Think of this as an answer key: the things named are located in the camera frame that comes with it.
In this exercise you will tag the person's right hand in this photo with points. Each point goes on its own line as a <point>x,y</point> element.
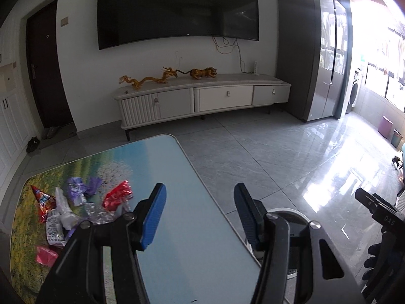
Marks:
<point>375,261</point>

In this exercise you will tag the golden tiger figurine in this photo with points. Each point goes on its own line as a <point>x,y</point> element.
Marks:
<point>202,73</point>

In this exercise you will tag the red snack bag blue logo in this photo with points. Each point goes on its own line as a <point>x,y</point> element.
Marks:
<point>44,203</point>

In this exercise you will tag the white wall cupboard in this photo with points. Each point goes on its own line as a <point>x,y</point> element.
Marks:
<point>11,126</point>

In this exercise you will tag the black shoes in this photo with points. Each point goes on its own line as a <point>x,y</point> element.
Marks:
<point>33,144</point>

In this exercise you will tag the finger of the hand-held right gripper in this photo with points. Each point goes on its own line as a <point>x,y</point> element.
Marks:
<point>368,200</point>
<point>387,200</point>

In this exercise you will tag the landscape print table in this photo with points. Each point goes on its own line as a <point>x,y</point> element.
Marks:
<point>189,202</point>

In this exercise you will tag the wall light switch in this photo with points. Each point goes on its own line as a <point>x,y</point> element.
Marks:
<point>64,21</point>

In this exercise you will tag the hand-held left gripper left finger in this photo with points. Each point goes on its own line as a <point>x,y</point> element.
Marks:
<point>155,221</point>

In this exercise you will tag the white power strip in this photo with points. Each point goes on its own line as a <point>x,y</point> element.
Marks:
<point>255,67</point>

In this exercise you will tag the round bin with black liner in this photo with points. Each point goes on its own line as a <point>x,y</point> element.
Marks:
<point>296,212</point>

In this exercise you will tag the white washing machine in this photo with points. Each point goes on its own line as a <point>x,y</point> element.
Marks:
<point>356,93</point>

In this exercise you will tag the grey refrigerator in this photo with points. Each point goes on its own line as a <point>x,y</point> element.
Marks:
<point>303,53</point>

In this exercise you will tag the grey shoes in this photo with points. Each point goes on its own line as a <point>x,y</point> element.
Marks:
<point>51,132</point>

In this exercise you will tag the golden dragon figurine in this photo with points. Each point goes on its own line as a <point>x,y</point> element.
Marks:
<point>148,79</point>

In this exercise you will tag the purple wrapper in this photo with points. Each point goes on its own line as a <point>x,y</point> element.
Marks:
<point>77,191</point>

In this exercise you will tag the white wall cabinet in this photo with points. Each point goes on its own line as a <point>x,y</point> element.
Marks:
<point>8,44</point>

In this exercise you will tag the small black toy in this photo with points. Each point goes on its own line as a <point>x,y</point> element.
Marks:
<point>397,161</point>

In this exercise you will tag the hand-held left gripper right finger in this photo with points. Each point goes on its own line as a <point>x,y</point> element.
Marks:
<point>245,215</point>

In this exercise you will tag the black wall television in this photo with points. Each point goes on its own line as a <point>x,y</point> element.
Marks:
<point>177,6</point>

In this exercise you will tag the pink bin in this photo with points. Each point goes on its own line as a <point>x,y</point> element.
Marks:
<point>385,127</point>

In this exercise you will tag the shiny red wrapper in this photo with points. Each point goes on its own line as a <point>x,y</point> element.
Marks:
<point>117,196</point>

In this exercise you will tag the brown doormat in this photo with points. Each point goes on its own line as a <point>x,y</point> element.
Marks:
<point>68,136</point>

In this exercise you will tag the white printed packet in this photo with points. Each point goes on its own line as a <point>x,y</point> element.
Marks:
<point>55,232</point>

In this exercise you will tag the bright window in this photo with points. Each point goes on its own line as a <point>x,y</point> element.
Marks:
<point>379,82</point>

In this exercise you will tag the teal bin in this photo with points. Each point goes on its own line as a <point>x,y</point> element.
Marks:
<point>397,138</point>

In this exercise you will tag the white television cabinet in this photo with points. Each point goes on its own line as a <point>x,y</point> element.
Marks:
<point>221,96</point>

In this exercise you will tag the clear crinkled wrapper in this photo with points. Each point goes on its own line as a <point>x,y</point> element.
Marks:
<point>98,215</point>

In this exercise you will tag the pink wrapper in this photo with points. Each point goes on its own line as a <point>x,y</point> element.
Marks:
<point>46,255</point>

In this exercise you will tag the dark brown door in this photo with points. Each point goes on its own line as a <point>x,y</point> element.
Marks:
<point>47,69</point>

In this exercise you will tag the white plastic wrapper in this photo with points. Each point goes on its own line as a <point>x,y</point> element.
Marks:
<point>63,209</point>

